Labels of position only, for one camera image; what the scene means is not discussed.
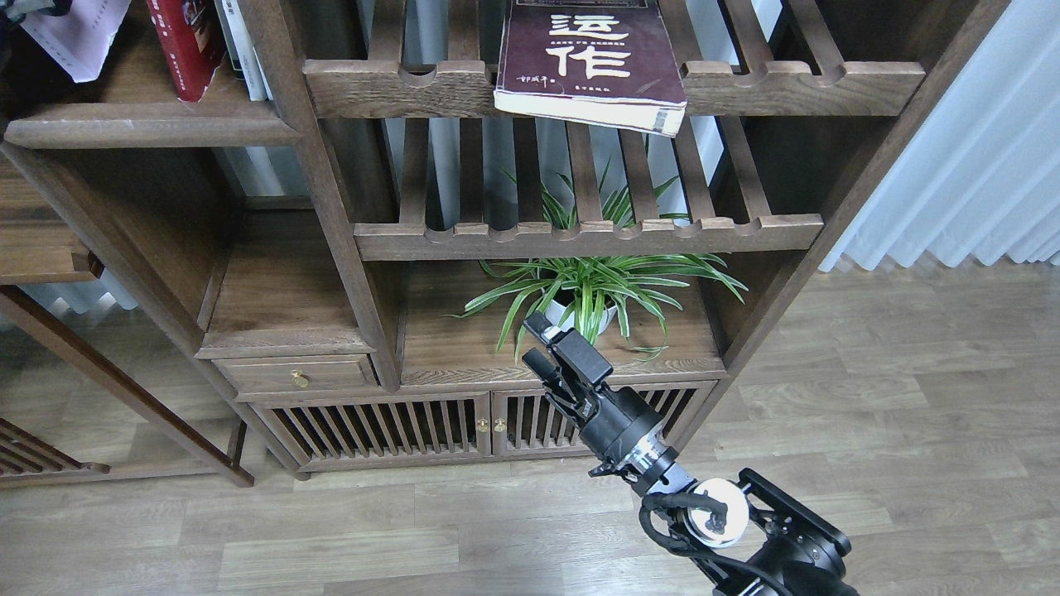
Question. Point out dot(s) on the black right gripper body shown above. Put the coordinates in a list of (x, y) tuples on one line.
[(624, 432)]

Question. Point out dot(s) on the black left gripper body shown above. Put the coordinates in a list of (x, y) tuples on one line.
[(15, 11)]

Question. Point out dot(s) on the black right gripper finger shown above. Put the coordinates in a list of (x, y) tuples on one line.
[(549, 374), (581, 365)]

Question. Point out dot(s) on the white purple book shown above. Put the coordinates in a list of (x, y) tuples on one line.
[(79, 42)]

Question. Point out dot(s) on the red survival guide book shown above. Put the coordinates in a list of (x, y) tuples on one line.
[(192, 43)]

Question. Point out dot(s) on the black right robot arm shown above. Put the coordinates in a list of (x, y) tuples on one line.
[(748, 537)]

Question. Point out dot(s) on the white upright books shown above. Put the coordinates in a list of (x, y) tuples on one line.
[(241, 52)]

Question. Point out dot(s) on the white plant pot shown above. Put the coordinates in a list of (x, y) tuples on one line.
[(568, 312)]

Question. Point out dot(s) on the green spider plant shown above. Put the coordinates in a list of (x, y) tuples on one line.
[(628, 281)]

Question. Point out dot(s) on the brass drawer knob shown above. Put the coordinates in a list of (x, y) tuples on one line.
[(299, 379)]

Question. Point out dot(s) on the dark wooden bookshelf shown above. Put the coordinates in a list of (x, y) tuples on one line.
[(336, 229)]

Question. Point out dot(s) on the dark maroon book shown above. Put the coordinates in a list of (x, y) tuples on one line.
[(607, 63)]

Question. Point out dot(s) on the wooden side furniture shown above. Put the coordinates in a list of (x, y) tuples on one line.
[(92, 390)]

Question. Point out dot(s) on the white pleated curtain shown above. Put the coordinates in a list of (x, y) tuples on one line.
[(980, 179)]

